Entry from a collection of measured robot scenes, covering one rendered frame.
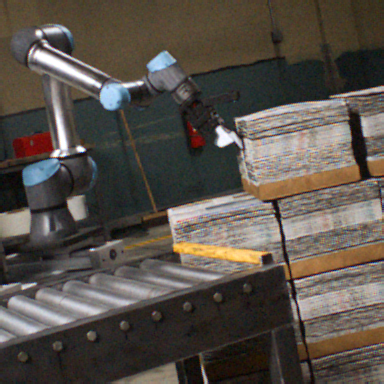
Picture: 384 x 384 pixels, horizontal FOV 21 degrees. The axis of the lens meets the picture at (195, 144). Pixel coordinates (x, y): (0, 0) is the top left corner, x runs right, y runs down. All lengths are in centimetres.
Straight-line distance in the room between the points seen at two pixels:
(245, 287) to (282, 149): 88
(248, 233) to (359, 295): 36
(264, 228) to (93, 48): 704
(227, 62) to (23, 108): 217
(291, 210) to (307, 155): 16
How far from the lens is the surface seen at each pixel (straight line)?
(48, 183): 305
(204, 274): 210
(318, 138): 281
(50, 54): 300
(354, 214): 286
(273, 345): 203
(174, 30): 1006
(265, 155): 278
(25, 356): 183
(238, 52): 1034
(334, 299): 287
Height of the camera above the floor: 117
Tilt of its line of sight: 3 degrees down
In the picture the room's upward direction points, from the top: 12 degrees counter-clockwise
